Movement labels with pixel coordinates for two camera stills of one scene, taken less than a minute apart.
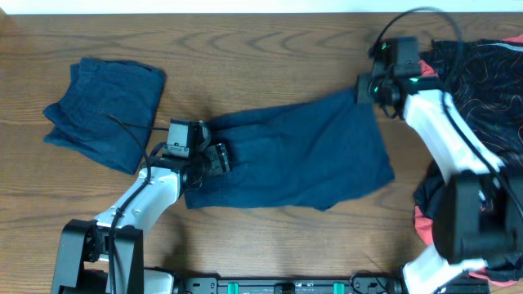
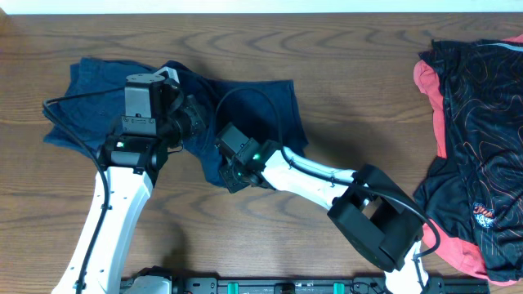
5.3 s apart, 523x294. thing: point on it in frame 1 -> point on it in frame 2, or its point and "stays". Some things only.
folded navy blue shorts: x=107 y=111 stays
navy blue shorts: x=300 y=156 -> x=267 y=109
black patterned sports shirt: x=484 y=81 stays
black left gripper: x=220 y=162 -> x=196 y=121
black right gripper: x=362 y=94 -> x=231 y=184
